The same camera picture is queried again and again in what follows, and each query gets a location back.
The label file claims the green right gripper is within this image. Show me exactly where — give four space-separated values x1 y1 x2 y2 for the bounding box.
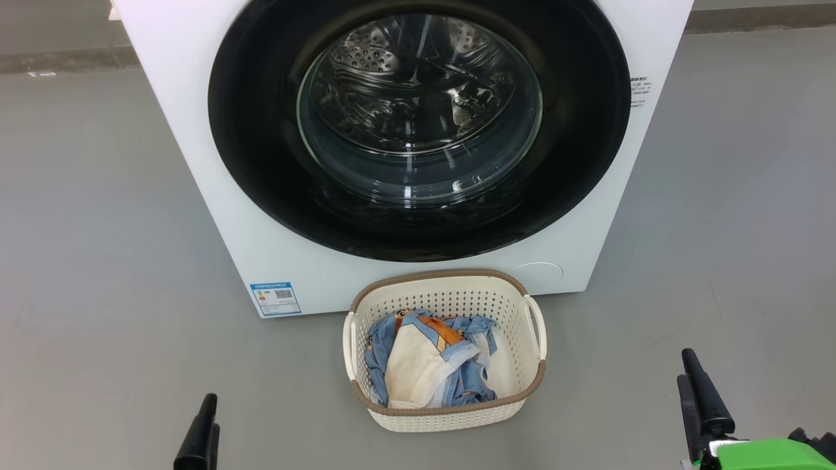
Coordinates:
677 348 836 470

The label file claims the blue cartoon print garment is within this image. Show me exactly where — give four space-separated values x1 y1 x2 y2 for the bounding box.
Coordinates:
364 313 498 407

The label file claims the black round glass washer door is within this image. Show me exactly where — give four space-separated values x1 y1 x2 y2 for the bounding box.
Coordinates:
208 0 633 263

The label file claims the white front-load washing machine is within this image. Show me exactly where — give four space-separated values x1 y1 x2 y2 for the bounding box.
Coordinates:
111 0 694 319

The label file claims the blue energy label sticker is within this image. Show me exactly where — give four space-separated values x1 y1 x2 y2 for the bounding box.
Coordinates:
249 281 302 317

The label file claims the round white drain filter cover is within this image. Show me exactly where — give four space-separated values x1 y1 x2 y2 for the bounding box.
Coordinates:
511 262 564 294

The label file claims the cream perforated laundry basket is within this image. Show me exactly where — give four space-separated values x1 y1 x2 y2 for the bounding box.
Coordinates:
342 268 548 433

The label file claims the small printed text sticker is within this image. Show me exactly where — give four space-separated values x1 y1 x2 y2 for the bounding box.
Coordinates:
630 75 654 108

